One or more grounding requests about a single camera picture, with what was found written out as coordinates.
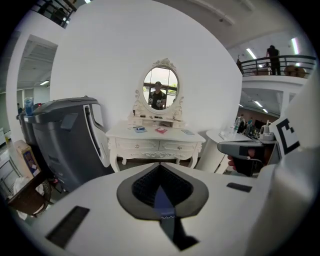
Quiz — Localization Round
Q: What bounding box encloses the black balcony railing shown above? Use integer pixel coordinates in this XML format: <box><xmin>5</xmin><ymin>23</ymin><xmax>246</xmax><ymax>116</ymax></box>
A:
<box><xmin>36</xmin><ymin>0</ymin><xmax>78</xmax><ymax>29</ymax></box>
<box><xmin>236</xmin><ymin>54</ymin><xmax>317</xmax><ymax>77</ymax></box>

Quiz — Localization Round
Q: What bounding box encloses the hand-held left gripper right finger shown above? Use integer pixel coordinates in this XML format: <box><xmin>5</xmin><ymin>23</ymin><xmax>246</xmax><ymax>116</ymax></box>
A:
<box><xmin>159</xmin><ymin>162</ymin><xmax>271</xmax><ymax>256</ymax></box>

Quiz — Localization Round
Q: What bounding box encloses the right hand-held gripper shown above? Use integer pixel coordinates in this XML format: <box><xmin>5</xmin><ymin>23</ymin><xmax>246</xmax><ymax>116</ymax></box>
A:
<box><xmin>217</xmin><ymin>116</ymin><xmax>301</xmax><ymax>177</ymax></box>

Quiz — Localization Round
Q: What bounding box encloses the white drawer cabinet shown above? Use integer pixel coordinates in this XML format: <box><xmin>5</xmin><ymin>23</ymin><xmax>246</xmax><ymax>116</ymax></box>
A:
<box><xmin>0</xmin><ymin>149</ymin><xmax>21</xmax><ymax>199</ymax></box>

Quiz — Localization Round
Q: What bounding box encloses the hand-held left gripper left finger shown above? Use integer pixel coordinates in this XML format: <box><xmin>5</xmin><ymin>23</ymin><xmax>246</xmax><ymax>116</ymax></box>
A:
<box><xmin>32</xmin><ymin>162</ymin><xmax>181</xmax><ymax>256</ymax></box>

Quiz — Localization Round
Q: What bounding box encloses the person's right hand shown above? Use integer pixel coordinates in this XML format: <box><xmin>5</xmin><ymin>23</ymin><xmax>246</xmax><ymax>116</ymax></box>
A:
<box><xmin>227</xmin><ymin>154</ymin><xmax>238</xmax><ymax>172</ymax></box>

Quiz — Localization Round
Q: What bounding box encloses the brown cardboard box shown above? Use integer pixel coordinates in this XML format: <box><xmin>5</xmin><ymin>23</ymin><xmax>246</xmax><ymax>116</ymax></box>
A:
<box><xmin>14</xmin><ymin>139</ymin><xmax>41</xmax><ymax>179</ymax></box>

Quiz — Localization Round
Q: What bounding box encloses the white crumpled bag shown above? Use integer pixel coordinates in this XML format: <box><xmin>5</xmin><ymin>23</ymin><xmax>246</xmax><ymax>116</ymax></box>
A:
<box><xmin>13</xmin><ymin>176</ymin><xmax>32</xmax><ymax>199</ymax></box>

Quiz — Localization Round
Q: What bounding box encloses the navy blue cloth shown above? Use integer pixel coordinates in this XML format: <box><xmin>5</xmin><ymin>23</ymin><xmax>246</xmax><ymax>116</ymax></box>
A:
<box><xmin>153</xmin><ymin>184</ymin><xmax>200</xmax><ymax>252</ymax></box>

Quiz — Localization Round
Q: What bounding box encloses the white ornate dressing table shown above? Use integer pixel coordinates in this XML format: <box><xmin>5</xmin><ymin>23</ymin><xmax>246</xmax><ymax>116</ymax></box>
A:
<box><xmin>105</xmin><ymin>57</ymin><xmax>206</xmax><ymax>173</ymax></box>

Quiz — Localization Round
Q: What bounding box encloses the dark brown chair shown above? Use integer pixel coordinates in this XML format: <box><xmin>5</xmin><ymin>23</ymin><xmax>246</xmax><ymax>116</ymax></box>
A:
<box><xmin>7</xmin><ymin>169</ymin><xmax>53</xmax><ymax>218</ymax></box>

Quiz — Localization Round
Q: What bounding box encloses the brown wooden furniture piece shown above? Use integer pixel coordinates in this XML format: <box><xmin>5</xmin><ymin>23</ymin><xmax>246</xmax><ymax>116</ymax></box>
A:
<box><xmin>284</xmin><ymin>64</ymin><xmax>308</xmax><ymax>79</ymax></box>

